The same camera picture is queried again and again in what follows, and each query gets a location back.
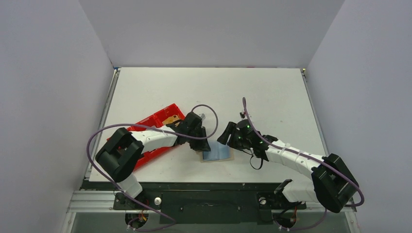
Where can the aluminium frame rail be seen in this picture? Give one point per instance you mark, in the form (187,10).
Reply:
(94,202)

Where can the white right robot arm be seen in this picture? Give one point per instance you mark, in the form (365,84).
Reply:
(330,181)

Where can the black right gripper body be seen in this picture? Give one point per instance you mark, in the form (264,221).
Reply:
(232,135)

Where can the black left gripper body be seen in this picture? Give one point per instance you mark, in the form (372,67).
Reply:
(193,133)

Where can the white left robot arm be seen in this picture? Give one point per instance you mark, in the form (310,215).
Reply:
(124,148)

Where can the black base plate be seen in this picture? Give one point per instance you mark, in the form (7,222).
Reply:
(204,203)

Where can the gold card in tray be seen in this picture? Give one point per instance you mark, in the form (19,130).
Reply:
(174,120)

